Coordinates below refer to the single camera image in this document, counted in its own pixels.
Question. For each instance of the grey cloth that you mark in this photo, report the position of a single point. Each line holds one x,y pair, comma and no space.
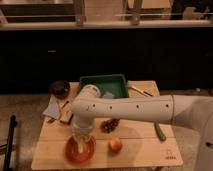
52,109

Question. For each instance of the green plastic tray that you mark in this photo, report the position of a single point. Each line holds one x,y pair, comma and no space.
114,83

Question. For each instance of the wooden block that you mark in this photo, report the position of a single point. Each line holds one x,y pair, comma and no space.
66,113

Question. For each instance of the dark brown bowl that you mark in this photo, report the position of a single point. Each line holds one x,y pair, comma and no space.
60,89

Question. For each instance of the yellow banana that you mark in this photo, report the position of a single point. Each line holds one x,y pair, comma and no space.
81,146

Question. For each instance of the black stand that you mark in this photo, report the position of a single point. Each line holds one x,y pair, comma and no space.
9,144

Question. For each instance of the dark grape bunch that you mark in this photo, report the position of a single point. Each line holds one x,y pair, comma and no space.
109,125

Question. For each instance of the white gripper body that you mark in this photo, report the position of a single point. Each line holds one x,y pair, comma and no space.
81,128

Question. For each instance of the red apple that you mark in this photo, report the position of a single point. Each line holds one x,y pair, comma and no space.
115,145

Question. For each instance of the green cucumber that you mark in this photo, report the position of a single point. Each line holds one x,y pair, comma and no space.
159,132

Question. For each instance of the knife with wooden handle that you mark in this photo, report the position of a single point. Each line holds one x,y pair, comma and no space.
140,91

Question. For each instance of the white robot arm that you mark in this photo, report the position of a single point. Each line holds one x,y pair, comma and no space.
192,112

